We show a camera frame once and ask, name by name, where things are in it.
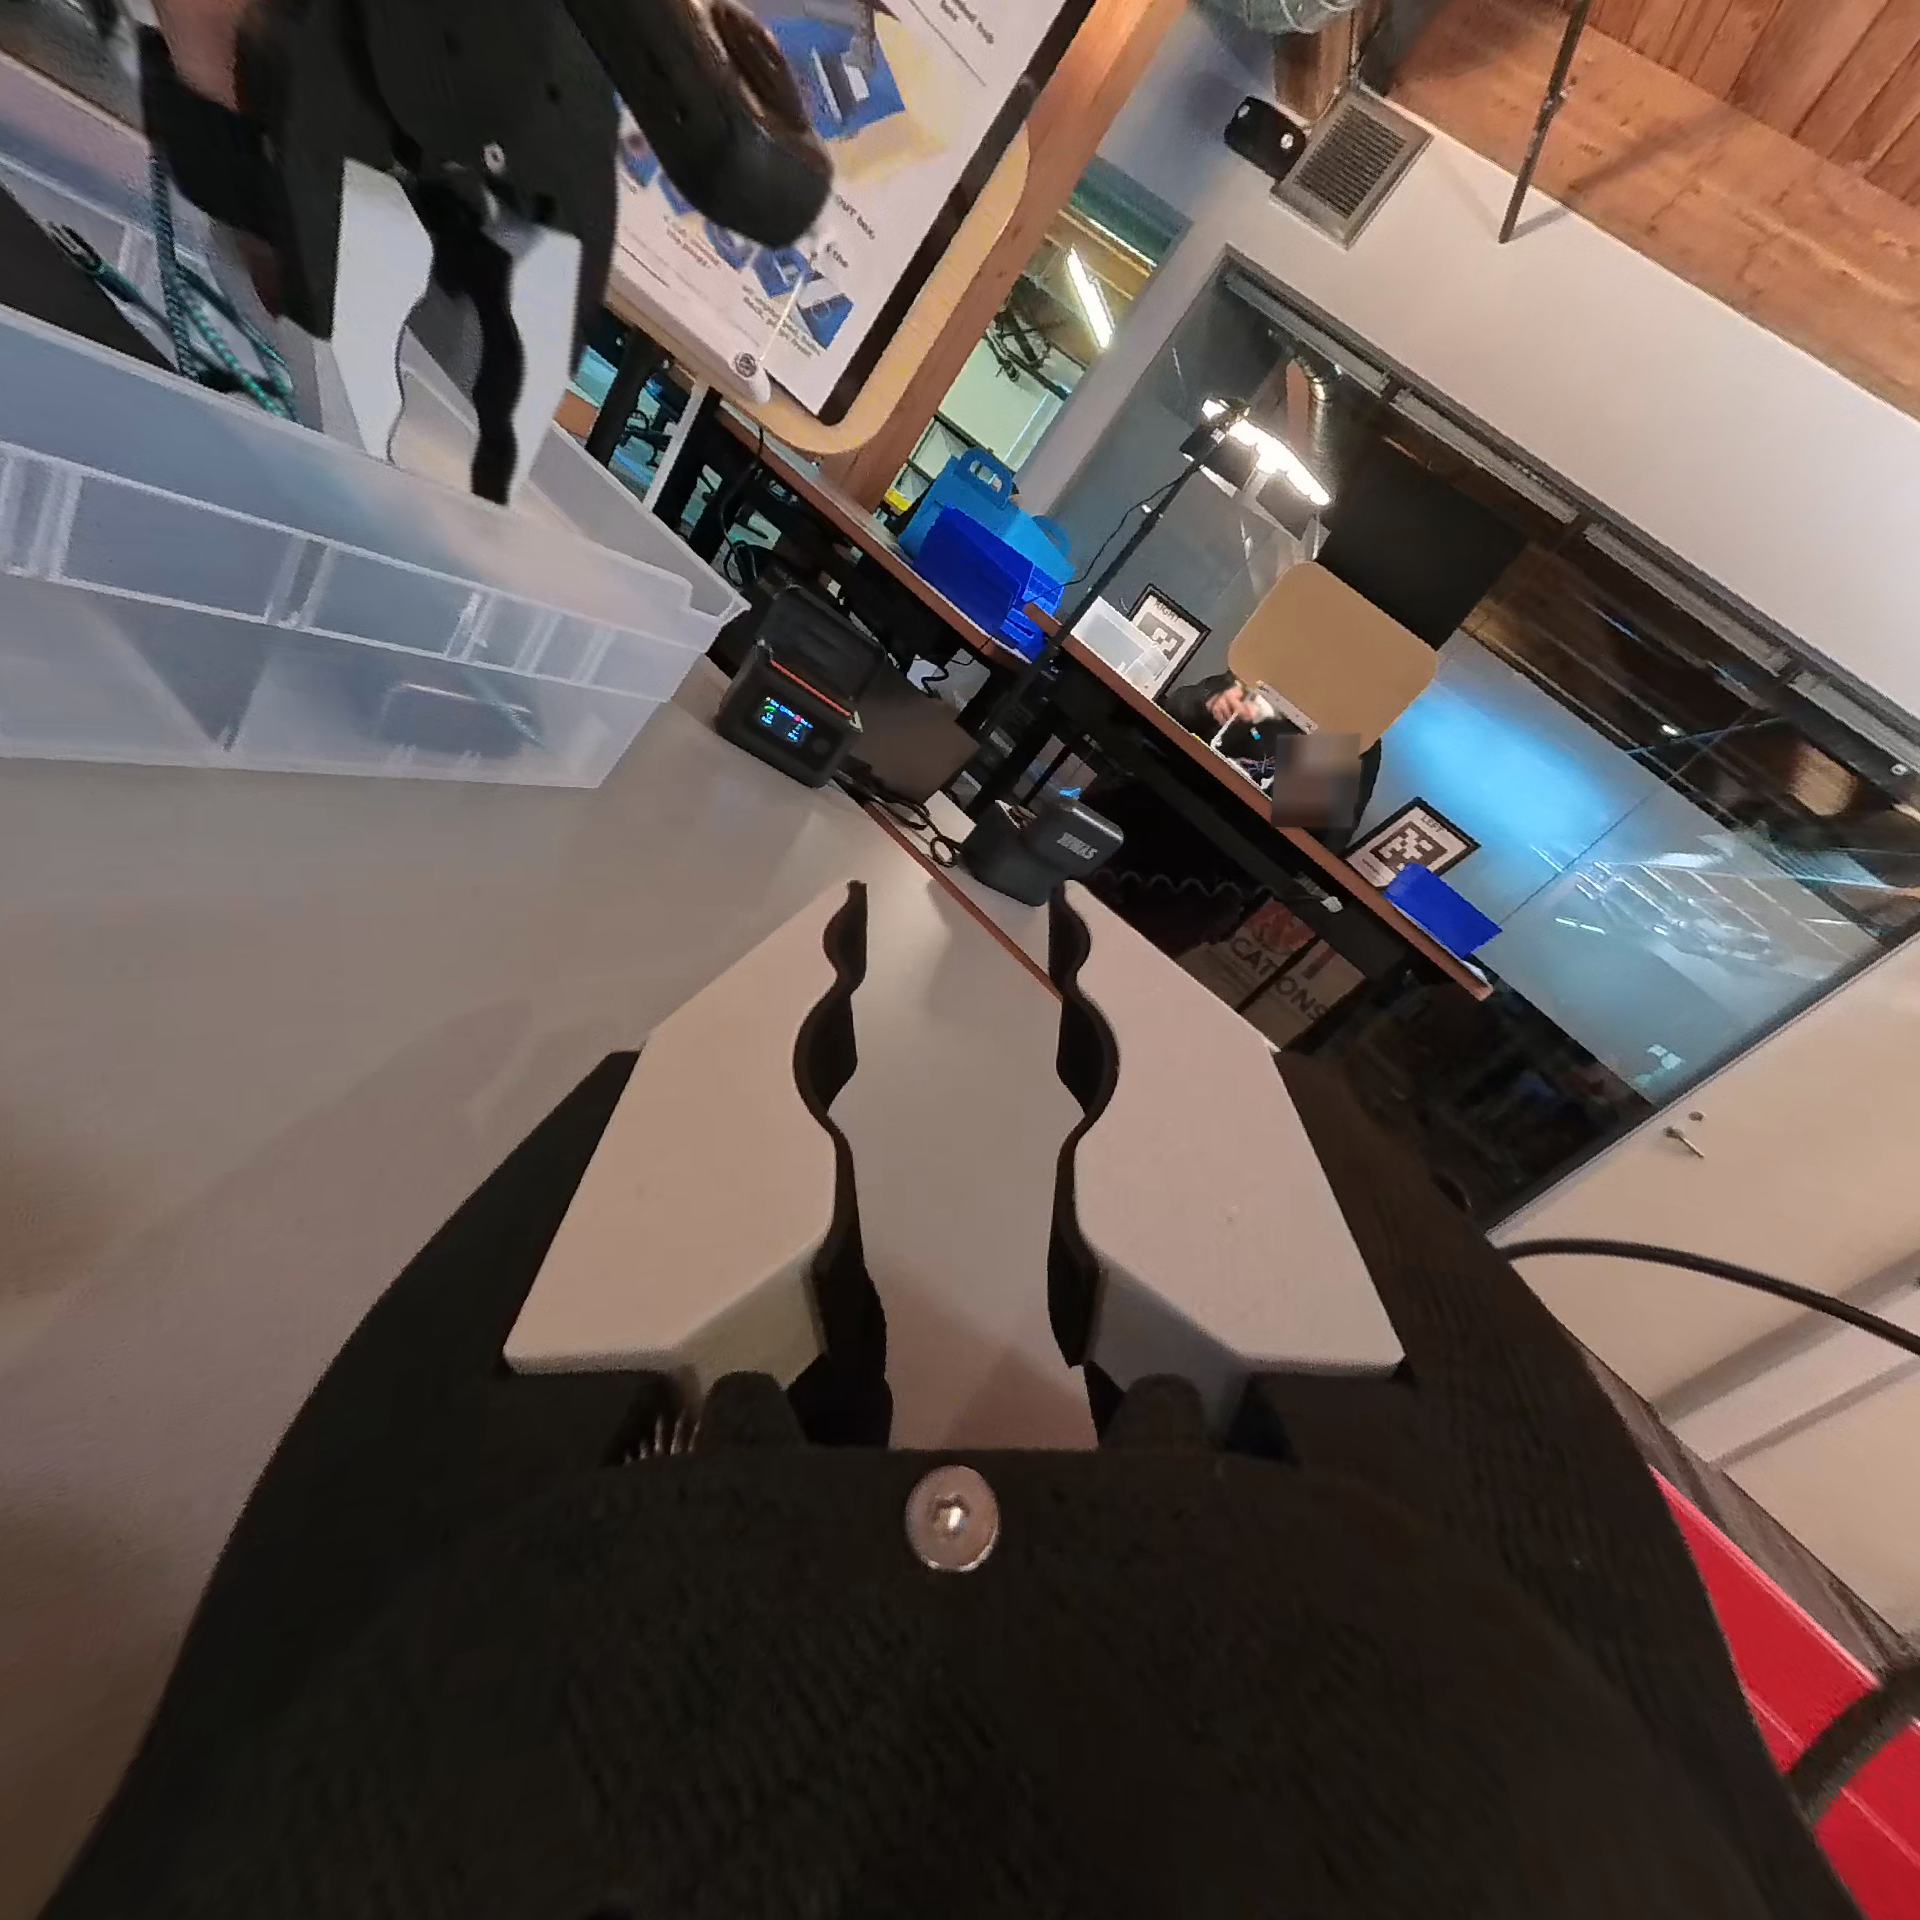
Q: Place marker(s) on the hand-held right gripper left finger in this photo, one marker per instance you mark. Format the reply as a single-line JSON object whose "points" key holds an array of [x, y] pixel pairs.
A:
{"points": [[676, 1201]]}

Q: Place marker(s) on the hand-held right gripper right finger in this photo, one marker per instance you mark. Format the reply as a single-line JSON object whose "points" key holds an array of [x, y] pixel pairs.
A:
{"points": [[1230, 1201]]}

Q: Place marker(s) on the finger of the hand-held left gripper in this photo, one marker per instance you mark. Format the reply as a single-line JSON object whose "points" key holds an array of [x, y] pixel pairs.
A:
{"points": [[543, 317], [369, 300]]}

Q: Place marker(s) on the cardboard box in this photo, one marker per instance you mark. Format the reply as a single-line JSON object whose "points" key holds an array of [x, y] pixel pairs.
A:
{"points": [[1277, 974]]}

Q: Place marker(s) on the clear plastic bin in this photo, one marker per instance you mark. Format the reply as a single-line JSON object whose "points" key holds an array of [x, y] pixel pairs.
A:
{"points": [[375, 630], [76, 149]]}

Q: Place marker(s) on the wooden desk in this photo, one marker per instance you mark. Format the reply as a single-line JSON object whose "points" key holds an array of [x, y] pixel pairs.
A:
{"points": [[841, 505], [1202, 739]]}

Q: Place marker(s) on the blue plastic bin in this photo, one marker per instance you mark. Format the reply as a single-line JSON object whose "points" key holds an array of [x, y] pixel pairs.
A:
{"points": [[1441, 913]]}

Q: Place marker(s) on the framed marker sign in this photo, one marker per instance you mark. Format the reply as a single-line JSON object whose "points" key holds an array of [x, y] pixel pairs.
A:
{"points": [[1166, 639], [1411, 849]]}

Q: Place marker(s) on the black power station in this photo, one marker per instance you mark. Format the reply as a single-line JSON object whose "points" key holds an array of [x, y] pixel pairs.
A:
{"points": [[1051, 849]]}

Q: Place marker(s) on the power station with lit display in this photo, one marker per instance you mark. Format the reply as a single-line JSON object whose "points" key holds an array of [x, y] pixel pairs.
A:
{"points": [[796, 676]]}

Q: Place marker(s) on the stack of blue bins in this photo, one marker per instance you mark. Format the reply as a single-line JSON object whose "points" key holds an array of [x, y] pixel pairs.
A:
{"points": [[985, 564]]}

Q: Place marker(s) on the grey box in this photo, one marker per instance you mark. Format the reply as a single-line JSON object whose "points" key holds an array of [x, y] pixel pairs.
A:
{"points": [[915, 735]]}

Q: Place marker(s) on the clear plastic box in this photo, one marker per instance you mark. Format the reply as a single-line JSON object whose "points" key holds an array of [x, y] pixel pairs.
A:
{"points": [[1109, 646]]}

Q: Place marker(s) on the red plastic bin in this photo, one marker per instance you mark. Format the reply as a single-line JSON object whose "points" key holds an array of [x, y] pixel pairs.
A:
{"points": [[1740, 1622]]}

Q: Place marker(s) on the black light stand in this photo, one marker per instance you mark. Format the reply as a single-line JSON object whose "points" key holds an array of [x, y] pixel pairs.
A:
{"points": [[1219, 437]]}

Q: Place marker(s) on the wall poster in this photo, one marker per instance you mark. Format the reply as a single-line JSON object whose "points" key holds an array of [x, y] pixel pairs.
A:
{"points": [[931, 137]]}

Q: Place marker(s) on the wooden poster frame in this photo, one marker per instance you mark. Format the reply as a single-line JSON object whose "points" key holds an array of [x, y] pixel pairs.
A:
{"points": [[1036, 196]]}

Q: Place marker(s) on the wall vent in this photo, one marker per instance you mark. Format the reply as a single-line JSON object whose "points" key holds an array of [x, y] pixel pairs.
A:
{"points": [[1349, 165]]}

